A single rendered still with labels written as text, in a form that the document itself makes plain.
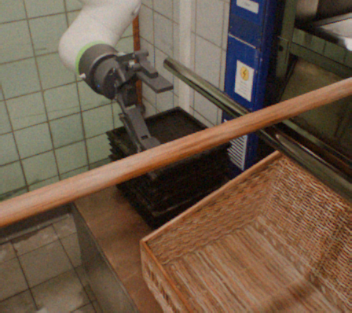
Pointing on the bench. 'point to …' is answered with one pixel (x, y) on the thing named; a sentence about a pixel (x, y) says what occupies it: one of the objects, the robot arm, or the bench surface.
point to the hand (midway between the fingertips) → (162, 123)
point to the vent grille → (237, 153)
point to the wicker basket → (213, 233)
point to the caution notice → (243, 80)
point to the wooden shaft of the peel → (163, 155)
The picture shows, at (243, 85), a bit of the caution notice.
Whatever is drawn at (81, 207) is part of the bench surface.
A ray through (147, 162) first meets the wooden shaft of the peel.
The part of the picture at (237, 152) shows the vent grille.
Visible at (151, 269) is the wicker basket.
